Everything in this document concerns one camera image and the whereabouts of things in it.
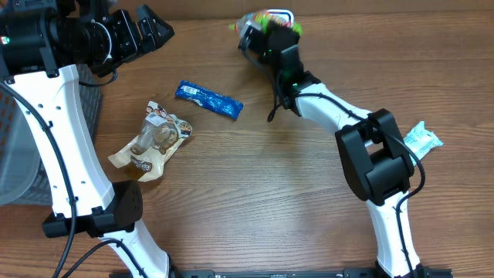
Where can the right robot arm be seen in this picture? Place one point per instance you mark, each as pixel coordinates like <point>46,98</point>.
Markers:
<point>376,162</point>

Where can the white barcode scanner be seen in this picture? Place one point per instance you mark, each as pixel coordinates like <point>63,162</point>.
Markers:
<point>281,16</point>

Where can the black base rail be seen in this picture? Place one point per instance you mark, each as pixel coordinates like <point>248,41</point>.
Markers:
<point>423,272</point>

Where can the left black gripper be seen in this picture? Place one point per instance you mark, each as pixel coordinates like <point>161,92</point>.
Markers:
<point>123,22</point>

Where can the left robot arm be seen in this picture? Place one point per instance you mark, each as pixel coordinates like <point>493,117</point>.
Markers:
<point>43,43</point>

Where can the grey plastic mesh basket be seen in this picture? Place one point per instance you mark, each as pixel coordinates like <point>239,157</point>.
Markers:
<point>23,162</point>

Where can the green candy bag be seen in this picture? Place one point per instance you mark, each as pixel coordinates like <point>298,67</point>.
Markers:
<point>260,21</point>

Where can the mint green snack packet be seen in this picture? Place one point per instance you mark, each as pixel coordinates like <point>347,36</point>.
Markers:
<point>421,141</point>

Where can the blue cookie packet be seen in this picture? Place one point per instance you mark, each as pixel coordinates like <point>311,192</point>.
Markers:
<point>209,100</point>

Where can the beige brown snack pouch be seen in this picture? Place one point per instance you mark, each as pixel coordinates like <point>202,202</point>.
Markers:
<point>161,134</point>

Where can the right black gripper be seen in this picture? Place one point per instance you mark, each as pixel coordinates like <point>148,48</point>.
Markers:
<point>260,55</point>

